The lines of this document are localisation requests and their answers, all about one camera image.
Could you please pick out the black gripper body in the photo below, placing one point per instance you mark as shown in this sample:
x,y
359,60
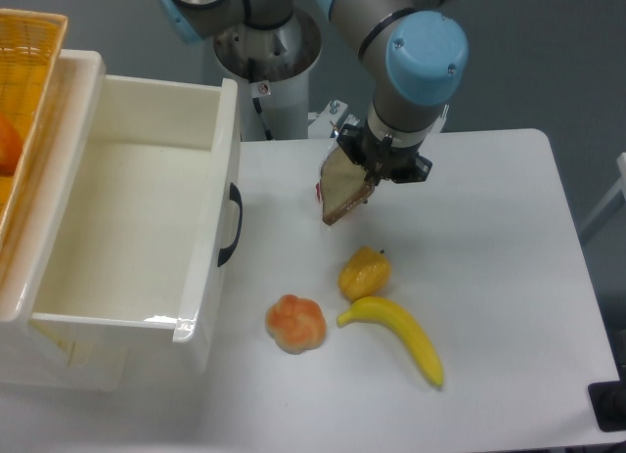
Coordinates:
x,y
406,163

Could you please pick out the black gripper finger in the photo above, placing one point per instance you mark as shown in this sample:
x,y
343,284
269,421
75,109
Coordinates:
x,y
350,140
377,161

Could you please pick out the toast slice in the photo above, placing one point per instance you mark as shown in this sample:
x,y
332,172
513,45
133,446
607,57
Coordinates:
x,y
342,186

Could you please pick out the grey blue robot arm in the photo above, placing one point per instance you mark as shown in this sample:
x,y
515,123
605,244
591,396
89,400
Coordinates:
x,y
415,55

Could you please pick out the open upper white drawer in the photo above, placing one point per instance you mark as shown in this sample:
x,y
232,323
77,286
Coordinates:
x,y
134,263

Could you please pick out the white drawer cabinet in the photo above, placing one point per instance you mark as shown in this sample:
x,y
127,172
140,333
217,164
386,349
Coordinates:
x,y
35,351

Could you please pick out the red bell pepper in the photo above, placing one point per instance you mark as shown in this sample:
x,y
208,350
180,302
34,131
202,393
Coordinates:
x,y
318,192

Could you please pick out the yellow bell pepper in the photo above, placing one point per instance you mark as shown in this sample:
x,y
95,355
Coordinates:
x,y
366,272

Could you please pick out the yellow banana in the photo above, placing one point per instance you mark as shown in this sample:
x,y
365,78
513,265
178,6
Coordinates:
x,y
389,314

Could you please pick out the orange knotted bread roll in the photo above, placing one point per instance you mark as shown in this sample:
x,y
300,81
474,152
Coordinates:
x,y
296,324

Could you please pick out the black device at table edge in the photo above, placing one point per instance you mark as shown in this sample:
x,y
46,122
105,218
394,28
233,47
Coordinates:
x,y
608,402

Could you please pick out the yellow plastic basket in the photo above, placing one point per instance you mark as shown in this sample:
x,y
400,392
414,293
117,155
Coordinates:
x,y
31,43

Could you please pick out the orange fruit in basket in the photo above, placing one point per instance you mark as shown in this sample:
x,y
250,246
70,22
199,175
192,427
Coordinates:
x,y
10,147

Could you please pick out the white metal bracket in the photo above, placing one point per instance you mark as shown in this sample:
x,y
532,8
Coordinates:
x,y
326,123

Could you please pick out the black drawer handle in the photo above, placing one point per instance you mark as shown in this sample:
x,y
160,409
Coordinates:
x,y
234,225

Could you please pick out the white frame at right edge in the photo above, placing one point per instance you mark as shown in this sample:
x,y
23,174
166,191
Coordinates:
x,y
607,206

